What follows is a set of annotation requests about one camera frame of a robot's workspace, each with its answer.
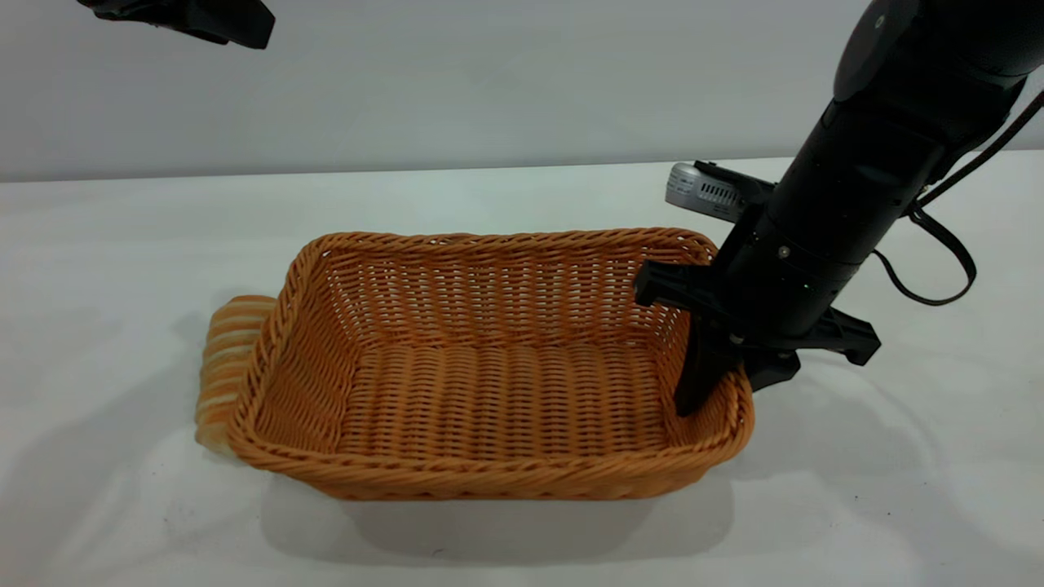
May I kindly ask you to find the striped long bread roll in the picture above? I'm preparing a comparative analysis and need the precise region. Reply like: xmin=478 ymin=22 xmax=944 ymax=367
xmin=194 ymin=295 xmax=280 ymax=456

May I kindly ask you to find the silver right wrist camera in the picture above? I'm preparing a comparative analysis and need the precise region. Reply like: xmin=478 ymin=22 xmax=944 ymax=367
xmin=665 ymin=161 xmax=780 ymax=223

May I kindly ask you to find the orange woven wicker basket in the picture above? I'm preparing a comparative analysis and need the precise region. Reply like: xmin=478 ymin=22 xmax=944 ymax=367
xmin=227 ymin=227 xmax=755 ymax=501

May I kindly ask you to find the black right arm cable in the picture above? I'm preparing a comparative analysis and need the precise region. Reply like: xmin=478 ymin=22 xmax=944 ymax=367
xmin=871 ymin=88 xmax=1044 ymax=307

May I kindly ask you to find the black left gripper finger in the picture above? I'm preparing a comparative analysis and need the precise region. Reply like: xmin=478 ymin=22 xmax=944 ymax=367
xmin=76 ymin=0 xmax=276 ymax=51

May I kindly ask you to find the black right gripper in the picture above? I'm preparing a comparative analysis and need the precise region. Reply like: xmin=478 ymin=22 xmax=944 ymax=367
xmin=634 ymin=200 xmax=883 ymax=418

